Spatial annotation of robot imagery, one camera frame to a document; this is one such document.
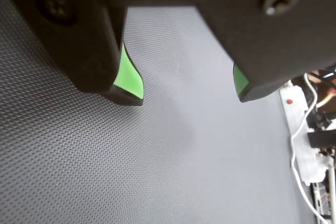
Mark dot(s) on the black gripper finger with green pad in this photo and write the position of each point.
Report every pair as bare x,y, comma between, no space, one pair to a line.
262,45
78,37

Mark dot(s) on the white power strip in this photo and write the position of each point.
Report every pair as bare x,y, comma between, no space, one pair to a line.
298,119

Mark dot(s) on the black plug adapter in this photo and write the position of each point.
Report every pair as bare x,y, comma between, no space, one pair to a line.
323,138

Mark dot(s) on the grey textured table mat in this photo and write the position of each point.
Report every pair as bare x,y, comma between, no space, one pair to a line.
157,161

